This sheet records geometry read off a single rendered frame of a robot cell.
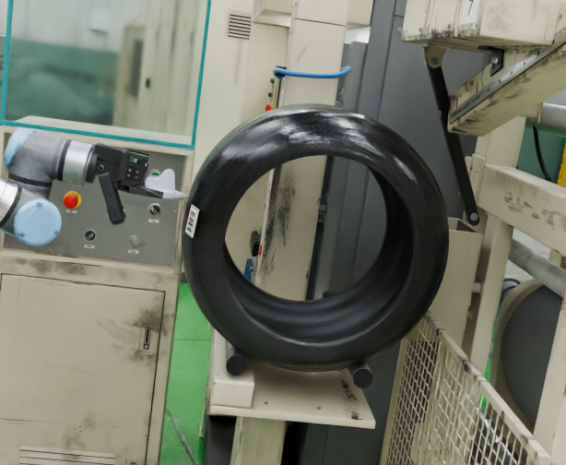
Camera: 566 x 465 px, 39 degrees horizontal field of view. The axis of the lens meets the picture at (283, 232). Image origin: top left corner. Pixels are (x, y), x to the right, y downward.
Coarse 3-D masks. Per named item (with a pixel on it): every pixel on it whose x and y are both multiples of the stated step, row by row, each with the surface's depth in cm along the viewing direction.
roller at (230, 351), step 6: (228, 342) 183; (228, 348) 180; (234, 348) 178; (228, 354) 176; (234, 354) 174; (240, 354) 174; (228, 360) 173; (234, 360) 173; (240, 360) 173; (228, 366) 173; (234, 366) 173; (240, 366) 173; (246, 366) 174; (234, 372) 174; (240, 372) 174
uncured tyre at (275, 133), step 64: (256, 128) 164; (320, 128) 162; (384, 128) 167; (192, 192) 168; (384, 192) 194; (192, 256) 167; (384, 256) 197; (256, 320) 170; (320, 320) 198; (384, 320) 171
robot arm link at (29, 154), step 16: (16, 144) 165; (32, 144) 165; (48, 144) 166; (64, 144) 167; (16, 160) 166; (32, 160) 165; (48, 160) 166; (64, 160) 166; (32, 176) 166; (48, 176) 168
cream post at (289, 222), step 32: (320, 0) 194; (320, 32) 196; (288, 64) 199; (320, 64) 198; (288, 96) 198; (320, 96) 199; (320, 160) 203; (288, 192) 204; (320, 192) 205; (288, 224) 206; (288, 256) 207; (288, 288) 209; (256, 448) 218
